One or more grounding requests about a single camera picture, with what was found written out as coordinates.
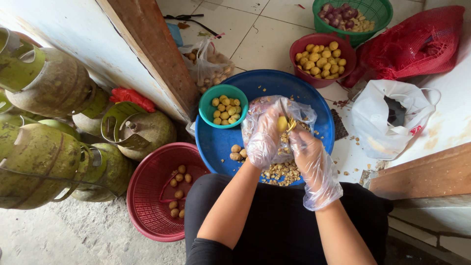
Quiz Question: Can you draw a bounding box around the person's right hand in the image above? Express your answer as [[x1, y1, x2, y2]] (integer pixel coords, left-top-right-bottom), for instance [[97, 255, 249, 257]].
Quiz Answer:
[[288, 126, 333, 193]]

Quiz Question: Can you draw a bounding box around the person's left hand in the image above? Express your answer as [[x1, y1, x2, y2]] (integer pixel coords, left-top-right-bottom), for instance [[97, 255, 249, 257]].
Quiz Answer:
[[245, 105, 291, 170]]

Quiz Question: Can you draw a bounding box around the small peeling knife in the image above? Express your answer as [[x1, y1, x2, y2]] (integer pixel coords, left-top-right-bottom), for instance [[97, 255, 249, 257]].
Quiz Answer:
[[278, 97, 297, 133]]

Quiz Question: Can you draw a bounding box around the crumpled clear plastic bag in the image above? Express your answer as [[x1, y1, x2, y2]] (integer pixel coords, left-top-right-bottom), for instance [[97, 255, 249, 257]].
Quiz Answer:
[[241, 95, 318, 165]]

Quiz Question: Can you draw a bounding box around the pile of potato peels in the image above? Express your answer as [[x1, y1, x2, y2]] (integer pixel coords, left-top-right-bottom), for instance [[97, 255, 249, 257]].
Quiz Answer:
[[259, 160, 302, 187]]

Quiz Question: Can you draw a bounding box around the heap of peeled yellow potatoes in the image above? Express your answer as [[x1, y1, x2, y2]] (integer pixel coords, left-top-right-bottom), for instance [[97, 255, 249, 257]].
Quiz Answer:
[[295, 41, 347, 80], [211, 95, 242, 126]]

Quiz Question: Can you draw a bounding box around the dark woven scrub pad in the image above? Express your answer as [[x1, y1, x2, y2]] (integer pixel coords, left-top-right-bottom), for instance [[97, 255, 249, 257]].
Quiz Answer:
[[330, 108, 349, 141]]

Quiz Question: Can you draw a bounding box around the large blue plastic basin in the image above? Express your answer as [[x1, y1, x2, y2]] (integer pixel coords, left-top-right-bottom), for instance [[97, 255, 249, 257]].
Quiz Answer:
[[195, 69, 336, 186]]

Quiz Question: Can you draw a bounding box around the dark red plastic bowl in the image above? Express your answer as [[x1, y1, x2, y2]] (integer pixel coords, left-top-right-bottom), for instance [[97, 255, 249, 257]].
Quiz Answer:
[[289, 33, 357, 89]]

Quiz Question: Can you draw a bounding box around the small teal plastic bowl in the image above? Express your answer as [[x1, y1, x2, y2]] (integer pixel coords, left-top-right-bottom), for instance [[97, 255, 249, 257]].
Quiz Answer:
[[199, 84, 249, 129]]

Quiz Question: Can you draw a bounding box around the white plastic bag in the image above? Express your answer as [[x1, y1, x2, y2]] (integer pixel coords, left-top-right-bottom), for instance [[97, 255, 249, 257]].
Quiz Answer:
[[351, 79, 441, 161]]

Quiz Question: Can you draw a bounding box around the clear bag of potatoes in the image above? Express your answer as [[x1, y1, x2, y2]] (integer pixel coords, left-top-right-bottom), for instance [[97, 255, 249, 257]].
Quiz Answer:
[[178, 37, 236, 94]]

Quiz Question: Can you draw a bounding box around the person's black clothing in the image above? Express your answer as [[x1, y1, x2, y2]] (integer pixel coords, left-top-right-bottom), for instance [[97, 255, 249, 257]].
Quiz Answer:
[[184, 173, 394, 265]]

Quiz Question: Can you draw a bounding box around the group of unpeeled brown potatoes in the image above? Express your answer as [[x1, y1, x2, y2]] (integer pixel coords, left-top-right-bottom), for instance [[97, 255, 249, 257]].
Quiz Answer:
[[169, 164, 193, 218]]

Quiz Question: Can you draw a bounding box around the pile of purple shallots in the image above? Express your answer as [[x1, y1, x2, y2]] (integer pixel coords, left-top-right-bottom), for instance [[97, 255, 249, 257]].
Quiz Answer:
[[318, 3, 359, 30]]

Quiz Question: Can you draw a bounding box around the light blue plastic object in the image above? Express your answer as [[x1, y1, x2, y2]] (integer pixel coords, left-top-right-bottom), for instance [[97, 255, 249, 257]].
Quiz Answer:
[[167, 23, 184, 47]]

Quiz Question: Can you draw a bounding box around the pile of garlic cloves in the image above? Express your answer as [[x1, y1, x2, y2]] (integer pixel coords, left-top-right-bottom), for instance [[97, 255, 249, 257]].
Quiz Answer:
[[338, 15, 376, 33]]

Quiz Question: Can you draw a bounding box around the red plastic bag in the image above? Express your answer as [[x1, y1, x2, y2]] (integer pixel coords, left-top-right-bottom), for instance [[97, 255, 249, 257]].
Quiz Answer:
[[109, 87, 157, 113]]

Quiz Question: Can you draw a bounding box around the red plastic mesh basket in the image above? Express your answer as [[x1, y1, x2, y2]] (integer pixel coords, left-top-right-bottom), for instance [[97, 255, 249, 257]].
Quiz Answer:
[[126, 142, 211, 243]]

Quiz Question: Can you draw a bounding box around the red mesh sack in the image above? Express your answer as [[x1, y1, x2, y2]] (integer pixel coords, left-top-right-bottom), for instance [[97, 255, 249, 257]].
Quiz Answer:
[[342, 5, 466, 89]]

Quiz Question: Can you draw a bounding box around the green plastic mesh basket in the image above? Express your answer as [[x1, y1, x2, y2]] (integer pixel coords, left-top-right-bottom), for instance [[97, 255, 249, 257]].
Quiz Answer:
[[312, 0, 393, 47]]

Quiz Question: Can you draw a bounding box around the group of green gas cylinders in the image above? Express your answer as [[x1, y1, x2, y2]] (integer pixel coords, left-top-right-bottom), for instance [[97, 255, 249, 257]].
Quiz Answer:
[[0, 27, 178, 211]]

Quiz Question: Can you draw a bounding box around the black strap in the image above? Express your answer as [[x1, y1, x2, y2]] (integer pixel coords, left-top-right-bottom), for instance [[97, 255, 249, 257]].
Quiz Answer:
[[163, 13, 223, 38]]

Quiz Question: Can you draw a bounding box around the brown wooden door frame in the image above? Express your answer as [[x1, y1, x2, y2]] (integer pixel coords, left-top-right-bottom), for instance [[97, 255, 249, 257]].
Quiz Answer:
[[362, 142, 471, 201], [96, 0, 202, 124]]

